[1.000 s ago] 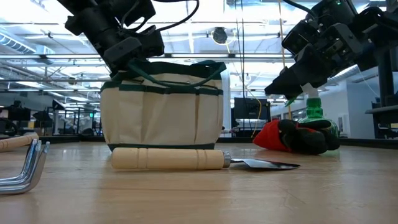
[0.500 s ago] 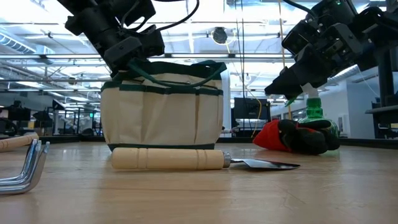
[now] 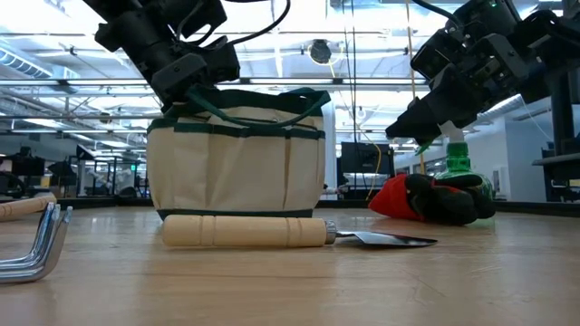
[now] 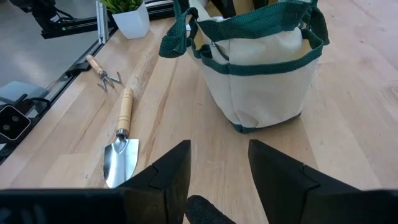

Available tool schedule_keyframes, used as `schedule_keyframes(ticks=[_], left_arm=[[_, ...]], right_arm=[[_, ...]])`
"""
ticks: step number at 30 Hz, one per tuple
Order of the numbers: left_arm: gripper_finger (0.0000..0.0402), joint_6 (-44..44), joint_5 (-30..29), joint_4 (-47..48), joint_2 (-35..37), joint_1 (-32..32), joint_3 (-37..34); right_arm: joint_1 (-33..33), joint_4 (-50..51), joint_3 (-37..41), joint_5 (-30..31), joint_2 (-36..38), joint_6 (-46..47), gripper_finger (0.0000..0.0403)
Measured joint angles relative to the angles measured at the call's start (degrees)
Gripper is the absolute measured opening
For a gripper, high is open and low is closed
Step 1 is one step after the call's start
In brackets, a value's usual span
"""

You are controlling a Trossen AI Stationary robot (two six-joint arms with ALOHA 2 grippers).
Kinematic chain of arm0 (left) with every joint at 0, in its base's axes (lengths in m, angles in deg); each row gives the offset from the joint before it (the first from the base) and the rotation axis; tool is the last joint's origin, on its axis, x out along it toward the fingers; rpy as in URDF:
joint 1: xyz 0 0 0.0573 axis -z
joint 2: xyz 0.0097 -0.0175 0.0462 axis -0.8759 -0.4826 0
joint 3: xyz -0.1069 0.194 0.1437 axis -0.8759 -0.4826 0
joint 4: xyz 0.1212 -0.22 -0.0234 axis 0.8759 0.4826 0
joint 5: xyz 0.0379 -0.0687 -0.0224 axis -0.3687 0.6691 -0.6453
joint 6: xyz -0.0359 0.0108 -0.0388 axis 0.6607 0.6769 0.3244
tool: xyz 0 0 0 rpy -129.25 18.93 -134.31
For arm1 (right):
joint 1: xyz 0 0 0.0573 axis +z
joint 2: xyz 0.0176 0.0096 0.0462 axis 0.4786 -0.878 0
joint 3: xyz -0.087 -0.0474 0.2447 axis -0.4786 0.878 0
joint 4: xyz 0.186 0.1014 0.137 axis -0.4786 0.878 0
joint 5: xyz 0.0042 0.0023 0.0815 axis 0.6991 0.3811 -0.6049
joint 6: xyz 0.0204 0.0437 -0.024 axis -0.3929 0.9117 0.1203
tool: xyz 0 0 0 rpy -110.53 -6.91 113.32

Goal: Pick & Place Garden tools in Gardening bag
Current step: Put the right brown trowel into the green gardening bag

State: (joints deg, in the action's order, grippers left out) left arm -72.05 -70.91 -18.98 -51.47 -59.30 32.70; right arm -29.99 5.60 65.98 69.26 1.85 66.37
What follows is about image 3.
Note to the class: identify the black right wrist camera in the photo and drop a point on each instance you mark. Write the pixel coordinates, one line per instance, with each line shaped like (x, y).
(432, 52)

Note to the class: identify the green white spray bottle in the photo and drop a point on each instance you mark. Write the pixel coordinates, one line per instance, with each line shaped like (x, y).
(458, 156)

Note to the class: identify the black monitor stand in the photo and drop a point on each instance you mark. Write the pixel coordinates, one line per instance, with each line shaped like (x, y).
(562, 122)

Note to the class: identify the cream green-trimmed gardening bag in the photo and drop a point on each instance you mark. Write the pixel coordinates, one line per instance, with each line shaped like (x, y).
(235, 181)

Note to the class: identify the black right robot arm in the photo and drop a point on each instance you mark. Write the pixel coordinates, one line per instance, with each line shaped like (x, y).
(544, 41)

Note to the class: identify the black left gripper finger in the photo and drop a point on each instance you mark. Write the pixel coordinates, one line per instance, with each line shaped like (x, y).
(222, 63)
(181, 74)

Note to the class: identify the chrome pronged hand rake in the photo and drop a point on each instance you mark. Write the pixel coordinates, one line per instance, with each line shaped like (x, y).
(50, 235)

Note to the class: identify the black table frame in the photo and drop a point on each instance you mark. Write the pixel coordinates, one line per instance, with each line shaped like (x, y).
(534, 207)

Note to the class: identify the black background monitor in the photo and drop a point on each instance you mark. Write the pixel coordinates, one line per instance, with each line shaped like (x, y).
(362, 158)

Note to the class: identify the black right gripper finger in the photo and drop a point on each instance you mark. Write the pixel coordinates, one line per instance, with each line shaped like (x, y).
(426, 117)

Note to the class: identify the white building column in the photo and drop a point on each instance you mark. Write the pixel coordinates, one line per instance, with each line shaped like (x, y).
(331, 149)

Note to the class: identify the red black gardening glove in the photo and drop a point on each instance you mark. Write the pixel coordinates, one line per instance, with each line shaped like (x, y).
(394, 201)

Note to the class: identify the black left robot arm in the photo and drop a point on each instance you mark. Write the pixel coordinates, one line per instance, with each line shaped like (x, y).
(122, 31)

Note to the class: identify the grey side desk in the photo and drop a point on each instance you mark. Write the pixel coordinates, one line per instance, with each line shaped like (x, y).
(550, 159)

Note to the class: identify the silver ventilation duct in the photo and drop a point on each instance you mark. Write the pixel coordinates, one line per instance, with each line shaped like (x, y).
(512, 105)

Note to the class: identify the white ventilation duct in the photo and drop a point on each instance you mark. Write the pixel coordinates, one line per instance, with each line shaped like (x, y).
(27, 63)

